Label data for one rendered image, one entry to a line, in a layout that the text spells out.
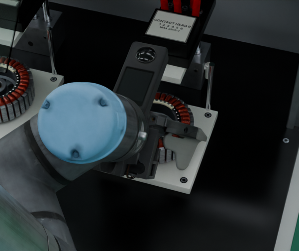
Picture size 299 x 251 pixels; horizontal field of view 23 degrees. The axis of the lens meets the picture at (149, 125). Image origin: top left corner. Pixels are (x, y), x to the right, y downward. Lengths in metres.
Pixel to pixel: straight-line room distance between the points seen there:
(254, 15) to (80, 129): 0.55
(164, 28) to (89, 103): 0.34
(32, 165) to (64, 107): 0.07
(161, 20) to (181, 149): 0.18
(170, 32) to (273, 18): 0.24
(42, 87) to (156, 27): 0.22
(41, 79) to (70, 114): 0.45
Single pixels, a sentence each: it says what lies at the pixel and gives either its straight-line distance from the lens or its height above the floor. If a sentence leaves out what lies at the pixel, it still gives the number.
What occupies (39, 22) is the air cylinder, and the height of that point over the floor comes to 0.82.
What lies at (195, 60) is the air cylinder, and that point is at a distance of 1.07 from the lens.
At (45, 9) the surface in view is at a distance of 1.13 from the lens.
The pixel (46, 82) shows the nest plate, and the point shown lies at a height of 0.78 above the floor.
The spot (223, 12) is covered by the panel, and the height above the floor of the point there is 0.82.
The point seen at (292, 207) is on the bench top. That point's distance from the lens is 1.00.
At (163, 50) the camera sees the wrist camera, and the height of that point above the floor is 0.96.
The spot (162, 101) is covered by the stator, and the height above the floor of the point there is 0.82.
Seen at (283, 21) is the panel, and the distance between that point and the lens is 1.15.
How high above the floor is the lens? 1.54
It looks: 47 degrees down
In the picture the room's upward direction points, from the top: straight up
